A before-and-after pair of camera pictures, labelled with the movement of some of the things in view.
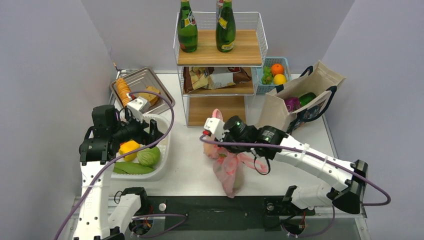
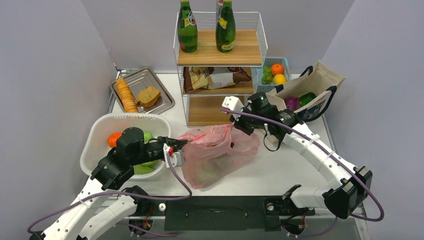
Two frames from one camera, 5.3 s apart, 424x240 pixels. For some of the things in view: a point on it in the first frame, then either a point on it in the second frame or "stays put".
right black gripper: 236,151 → 239,124
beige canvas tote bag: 306,98 stays put
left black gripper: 143,135 → 179,143
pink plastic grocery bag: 228,164 → 215,151
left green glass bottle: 187,30 stays put
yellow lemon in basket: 279,79 stays put
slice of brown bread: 151,98 stays put
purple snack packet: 292,103 stays put
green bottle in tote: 306,98 stays put
